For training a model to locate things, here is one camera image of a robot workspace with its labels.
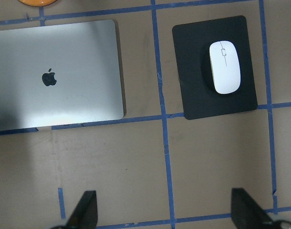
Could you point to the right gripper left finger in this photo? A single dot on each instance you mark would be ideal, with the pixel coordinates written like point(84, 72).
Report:
point(85, 215)

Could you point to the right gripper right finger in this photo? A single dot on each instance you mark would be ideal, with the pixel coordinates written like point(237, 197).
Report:
point(246, 213)

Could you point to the white computer mouse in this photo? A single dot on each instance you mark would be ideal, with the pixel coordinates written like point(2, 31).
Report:
point(225, 67)

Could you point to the silver laptop notebook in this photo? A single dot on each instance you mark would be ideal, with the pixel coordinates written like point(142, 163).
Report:
point(59, 75)

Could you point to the black mousepad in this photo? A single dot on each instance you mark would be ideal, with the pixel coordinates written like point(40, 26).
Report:
point(199, 96)

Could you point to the orange desk lamp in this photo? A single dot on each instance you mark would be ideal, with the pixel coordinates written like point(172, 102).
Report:
point(37, 3)

